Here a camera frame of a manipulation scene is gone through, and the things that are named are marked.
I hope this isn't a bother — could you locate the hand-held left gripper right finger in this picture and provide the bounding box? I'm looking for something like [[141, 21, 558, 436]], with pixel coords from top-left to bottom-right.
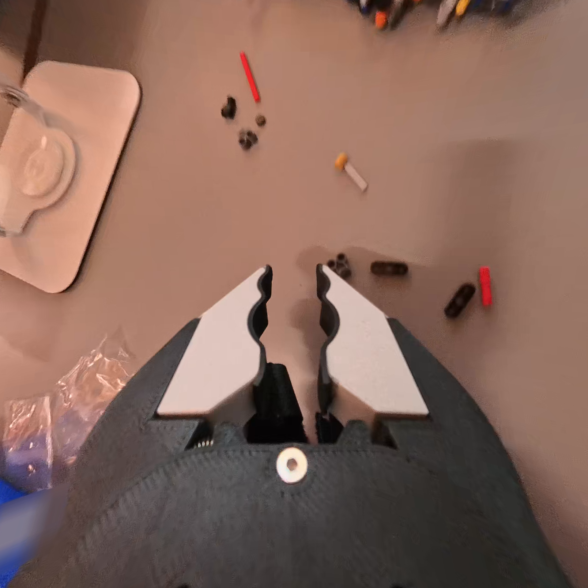
[[316, 264, 431, 421]]

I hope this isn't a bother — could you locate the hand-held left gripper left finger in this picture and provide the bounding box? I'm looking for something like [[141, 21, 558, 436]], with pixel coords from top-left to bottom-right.
[[156, 264, 274, 420]]

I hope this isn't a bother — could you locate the lego technic car chassis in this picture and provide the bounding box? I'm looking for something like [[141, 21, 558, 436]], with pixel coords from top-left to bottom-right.
[[347, 0, 517, 32]]

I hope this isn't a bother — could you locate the dark grey lego connector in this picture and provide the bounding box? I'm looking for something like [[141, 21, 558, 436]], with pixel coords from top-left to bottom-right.
[[326, 253, 353, 279]]

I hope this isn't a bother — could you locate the grey lego axle yellow bush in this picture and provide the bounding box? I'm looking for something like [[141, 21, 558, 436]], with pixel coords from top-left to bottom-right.
[[334, 152, 369, 193]]

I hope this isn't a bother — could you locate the long red lego axle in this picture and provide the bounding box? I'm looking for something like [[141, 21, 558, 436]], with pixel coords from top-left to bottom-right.
[[239, 51, 262, 104]]

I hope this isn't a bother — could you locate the clear plastic bag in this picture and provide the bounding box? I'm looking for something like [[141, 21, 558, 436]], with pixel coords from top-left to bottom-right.
[[0, 333, 136, 494]]

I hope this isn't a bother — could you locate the round stand foot with pole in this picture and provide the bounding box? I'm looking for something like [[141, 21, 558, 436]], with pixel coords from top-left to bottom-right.
[[0, 83, 78, 237]]

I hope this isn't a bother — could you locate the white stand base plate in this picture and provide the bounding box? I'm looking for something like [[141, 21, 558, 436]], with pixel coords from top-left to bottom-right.
[[0, 60, 141, 295]]

